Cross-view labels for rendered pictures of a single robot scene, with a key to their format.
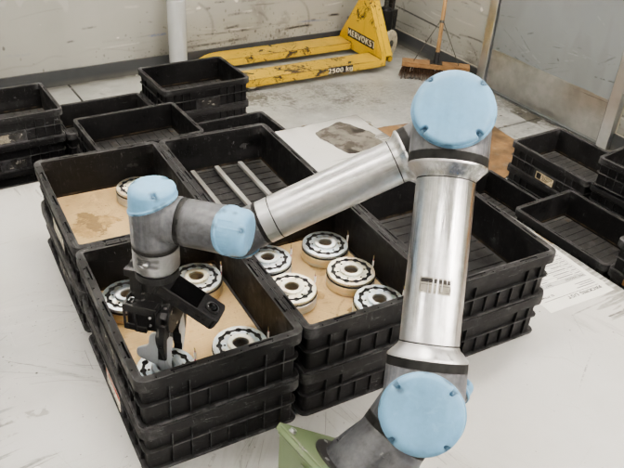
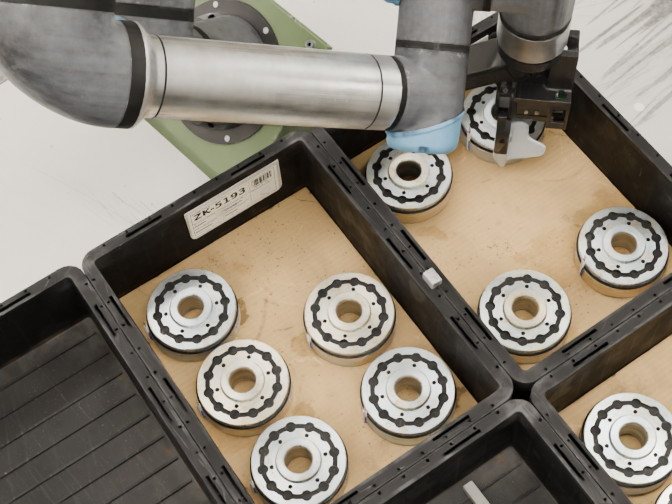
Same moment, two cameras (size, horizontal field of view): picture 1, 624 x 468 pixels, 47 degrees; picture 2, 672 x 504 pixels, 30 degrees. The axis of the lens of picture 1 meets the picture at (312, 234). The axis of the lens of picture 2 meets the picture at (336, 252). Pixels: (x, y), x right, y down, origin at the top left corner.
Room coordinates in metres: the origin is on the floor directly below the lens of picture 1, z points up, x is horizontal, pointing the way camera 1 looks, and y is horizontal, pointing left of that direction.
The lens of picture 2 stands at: (1.74, 0.04, 2.10)
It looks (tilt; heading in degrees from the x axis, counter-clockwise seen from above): 62 degrees down; 182
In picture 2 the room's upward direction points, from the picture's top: 5 degrees counter-clockwise
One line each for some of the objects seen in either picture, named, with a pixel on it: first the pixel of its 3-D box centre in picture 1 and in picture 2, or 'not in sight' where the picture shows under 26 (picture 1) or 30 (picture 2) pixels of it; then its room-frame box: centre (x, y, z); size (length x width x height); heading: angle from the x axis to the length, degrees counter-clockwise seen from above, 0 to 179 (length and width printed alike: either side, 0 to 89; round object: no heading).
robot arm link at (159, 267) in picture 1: (155, 257); (533, 24); (0.94, 0.25, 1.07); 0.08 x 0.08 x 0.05
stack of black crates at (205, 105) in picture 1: (194, 120); not in sight; (2.97, 0.56, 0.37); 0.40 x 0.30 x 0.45; 125
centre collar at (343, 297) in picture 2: (292, 286); (349, 311); (1.15, 0.03, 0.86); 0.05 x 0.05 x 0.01
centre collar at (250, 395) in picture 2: (351, 269); (242, 380); (1.23, -0.09, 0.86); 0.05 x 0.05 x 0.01
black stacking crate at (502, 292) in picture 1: (439, 243); (53, 499); (1.35, -0.29, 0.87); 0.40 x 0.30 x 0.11; 31
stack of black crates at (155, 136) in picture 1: (142, 178); not in sight; (2.41, 0.67, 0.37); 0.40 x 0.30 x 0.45; 124
